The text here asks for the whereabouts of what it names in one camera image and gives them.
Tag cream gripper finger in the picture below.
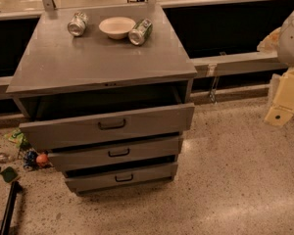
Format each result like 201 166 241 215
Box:
264 68 294 126

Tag grey top drawer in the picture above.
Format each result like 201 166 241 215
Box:
20 103 194 150

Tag grey drawer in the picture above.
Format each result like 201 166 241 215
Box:
20 103 194 150
49 135 183 171
65 162 178 194

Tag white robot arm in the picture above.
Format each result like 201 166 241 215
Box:
265 11 294 126

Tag grey middle drawer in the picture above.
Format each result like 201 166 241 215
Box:
49 135 183 171

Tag grey drawer cabinet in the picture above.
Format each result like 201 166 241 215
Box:
7 5 197 180

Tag grey bottom drawer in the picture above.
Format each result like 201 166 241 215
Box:
65 162 178 194

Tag green silver can right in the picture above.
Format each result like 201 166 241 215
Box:
128 19 153 46

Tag white bowl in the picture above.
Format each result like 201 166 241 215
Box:
99 17 135 40

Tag silver can left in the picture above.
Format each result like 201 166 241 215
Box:
68 12 88 37

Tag orange ball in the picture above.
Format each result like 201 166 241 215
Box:
36 154 49 167

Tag blue toy object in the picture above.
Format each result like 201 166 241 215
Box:
24 150 38 171

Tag green snack bag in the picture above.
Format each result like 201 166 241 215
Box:
4 128 28 148

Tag black stand leg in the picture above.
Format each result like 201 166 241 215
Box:
0 181 23 235

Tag green sponge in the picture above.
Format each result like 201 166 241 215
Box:
0 166 20 183

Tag clear plastic bottle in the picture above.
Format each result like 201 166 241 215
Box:
0 153 13 164

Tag metal bracket on rail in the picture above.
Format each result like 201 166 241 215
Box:
209 51 226 104

